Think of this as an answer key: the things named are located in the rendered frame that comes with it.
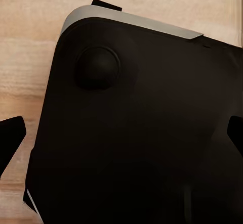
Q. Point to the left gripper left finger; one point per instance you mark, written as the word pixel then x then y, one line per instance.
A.
pixel 12 132

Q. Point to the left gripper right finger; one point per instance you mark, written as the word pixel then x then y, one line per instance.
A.
pixel 235 132

